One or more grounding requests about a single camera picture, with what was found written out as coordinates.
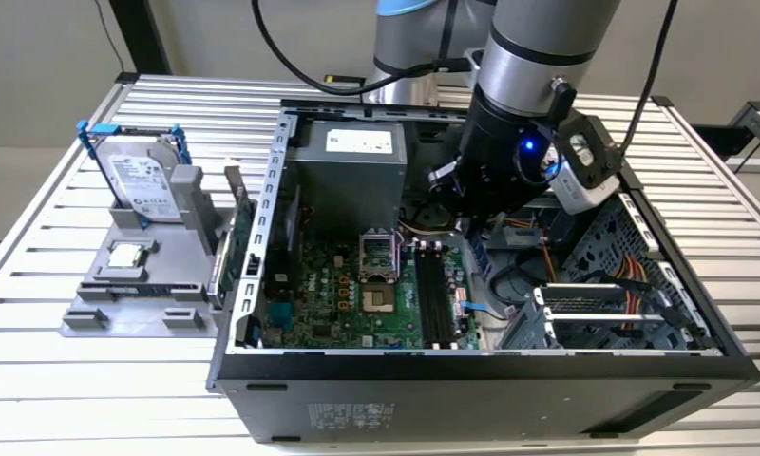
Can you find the small silver wrist camera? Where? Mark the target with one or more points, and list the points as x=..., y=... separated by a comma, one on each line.
x=442, y=176

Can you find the black CPU fan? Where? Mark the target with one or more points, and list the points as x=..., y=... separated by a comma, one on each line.
x=427, y=216

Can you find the silver CPU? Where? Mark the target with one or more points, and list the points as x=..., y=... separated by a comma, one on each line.
x=126, y=255

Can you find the white box wrist camera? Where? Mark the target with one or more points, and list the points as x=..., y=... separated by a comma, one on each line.
x=584, y=195

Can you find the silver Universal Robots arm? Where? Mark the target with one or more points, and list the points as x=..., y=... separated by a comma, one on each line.
x=533, y=71

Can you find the blue expansion slot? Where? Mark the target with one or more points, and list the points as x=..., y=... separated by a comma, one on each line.
x=281, y=316

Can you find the green motherboard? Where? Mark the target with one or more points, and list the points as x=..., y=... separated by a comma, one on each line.
x=349, y=332

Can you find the green graphics card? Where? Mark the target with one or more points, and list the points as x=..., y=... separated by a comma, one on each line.
x=245, y=228

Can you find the grey power supply unit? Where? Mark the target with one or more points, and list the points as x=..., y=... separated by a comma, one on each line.
x=349, y=190

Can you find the CPU socket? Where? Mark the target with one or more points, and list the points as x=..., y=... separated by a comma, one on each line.
x=379, y=298

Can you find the hard disk in blue carrier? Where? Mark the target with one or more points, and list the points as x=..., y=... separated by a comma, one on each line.
x=137, y=176

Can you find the grey parts rack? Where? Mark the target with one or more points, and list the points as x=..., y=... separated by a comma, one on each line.
x=178, y=252

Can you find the grey metal disk bay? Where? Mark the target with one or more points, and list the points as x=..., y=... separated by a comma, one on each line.
x=586, y=297

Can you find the black frame post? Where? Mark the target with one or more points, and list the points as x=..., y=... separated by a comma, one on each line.
x=138, y=28

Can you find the yellow tipped black bar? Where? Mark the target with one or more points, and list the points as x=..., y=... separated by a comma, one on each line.
x=331, y=78

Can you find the black PC case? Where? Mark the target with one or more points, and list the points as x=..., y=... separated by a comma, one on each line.
x=418, y=408

